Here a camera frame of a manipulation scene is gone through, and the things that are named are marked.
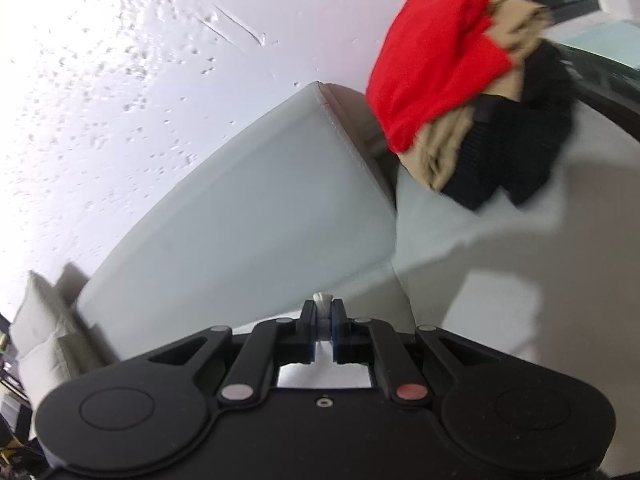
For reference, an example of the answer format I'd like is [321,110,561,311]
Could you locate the light grey sofa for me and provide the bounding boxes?
[75,80,640,480]

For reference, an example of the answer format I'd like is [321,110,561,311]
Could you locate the glass coffee table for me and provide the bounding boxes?
[545,20,640,141]

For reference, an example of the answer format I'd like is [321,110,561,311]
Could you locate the white hooded sweatshirt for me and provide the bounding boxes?
[277,205,640,480]

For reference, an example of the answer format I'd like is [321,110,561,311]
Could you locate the stack of folded clothes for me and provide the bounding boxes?
[397,0,554,194]

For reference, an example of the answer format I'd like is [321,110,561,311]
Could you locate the beige cushion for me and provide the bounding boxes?
[10,260,121,406]

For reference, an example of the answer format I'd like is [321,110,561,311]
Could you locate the black folded garment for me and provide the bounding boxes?
[440,42,576,211]

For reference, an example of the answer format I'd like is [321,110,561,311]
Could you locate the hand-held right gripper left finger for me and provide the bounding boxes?
[147,299,321,403]

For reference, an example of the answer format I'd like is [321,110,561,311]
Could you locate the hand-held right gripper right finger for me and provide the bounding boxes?
[330,299,501,403]

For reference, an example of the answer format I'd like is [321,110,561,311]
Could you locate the red folded garment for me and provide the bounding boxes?
[365,0,514,156]

